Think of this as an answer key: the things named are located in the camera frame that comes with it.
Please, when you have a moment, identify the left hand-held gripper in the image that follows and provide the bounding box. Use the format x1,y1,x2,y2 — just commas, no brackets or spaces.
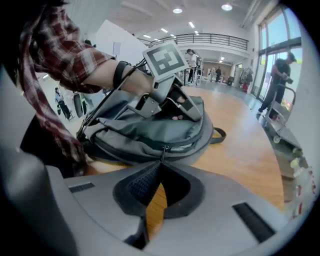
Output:
126,40,204,123

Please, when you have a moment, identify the person's left forearm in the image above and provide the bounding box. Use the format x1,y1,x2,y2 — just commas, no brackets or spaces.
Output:
32,14,155,98

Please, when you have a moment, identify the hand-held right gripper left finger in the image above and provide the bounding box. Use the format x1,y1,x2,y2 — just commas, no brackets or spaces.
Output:
63,160,161,250

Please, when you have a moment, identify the clear water jug red cap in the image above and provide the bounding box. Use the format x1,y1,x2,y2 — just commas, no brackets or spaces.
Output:
296,189,315,219
295,169,314,191

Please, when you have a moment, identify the black wrist strap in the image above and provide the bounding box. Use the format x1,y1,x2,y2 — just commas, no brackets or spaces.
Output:
112,60,133,89

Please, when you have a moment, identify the grey platform cart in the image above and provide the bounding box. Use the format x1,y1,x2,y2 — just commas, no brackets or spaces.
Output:
261,83,304,151

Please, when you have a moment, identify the person's plaid shirt torso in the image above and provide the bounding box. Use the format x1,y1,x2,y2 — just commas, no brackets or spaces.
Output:
18,4,89,176

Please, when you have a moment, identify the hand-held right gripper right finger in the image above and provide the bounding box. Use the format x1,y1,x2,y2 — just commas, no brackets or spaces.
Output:
144,161,294,256

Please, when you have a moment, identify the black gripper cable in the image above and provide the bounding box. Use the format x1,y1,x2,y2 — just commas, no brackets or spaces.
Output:
75,58,149,141

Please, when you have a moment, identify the grey backpack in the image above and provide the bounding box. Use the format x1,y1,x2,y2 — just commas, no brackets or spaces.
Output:
75,87,227,167

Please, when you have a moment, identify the black balcony railing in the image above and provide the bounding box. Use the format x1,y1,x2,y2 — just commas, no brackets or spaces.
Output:
136,32,250,51

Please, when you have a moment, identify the clothes rack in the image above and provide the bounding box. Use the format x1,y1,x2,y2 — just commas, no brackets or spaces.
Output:
238,66,254,93

